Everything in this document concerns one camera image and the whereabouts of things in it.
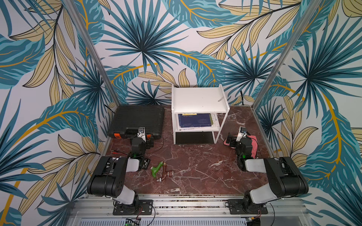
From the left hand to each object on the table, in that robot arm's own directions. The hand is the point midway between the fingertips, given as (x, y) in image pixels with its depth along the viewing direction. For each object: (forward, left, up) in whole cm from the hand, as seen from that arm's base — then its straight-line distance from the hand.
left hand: (143, 136), depth 93 cm
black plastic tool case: (+13, +15, 0) cm, 20 cm away
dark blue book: (+5, -33, +12) cm, 36 cm away
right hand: (+2, -62, +3) cm, 62 cm away
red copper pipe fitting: (-23, -19, -4) cm, 30 cm away
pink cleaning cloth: (-4, -74, -5) cm, 75 cm away
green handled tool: (-20, -9, -7) cm, 23 cm away
